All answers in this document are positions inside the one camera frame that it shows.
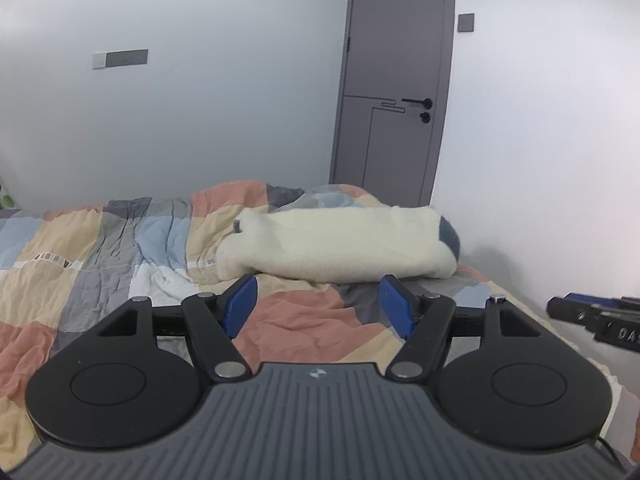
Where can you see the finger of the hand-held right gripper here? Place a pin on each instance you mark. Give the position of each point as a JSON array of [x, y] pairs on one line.
[[572, 310]]

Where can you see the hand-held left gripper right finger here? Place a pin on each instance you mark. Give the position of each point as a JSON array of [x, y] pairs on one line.
[[397, 307]]

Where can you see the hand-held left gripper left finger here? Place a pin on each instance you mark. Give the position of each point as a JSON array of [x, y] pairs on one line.
[[240, 305]]

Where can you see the cream fleece jacket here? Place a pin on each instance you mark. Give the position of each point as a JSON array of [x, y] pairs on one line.
[[340, 245]]

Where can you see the patchwork quilt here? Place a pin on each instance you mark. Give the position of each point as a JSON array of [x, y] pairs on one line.
[[75, 260]]

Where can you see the black door lock knob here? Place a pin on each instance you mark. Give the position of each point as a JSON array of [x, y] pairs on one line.
[[424, 118]]

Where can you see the grey door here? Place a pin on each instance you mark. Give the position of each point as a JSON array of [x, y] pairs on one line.
[[395, 35]]

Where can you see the white wall switch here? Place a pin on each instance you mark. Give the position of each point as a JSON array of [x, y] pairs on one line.
[[99, 60]]

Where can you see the dark grey wall switch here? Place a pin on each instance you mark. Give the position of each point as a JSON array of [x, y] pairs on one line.
[[466, 22]]

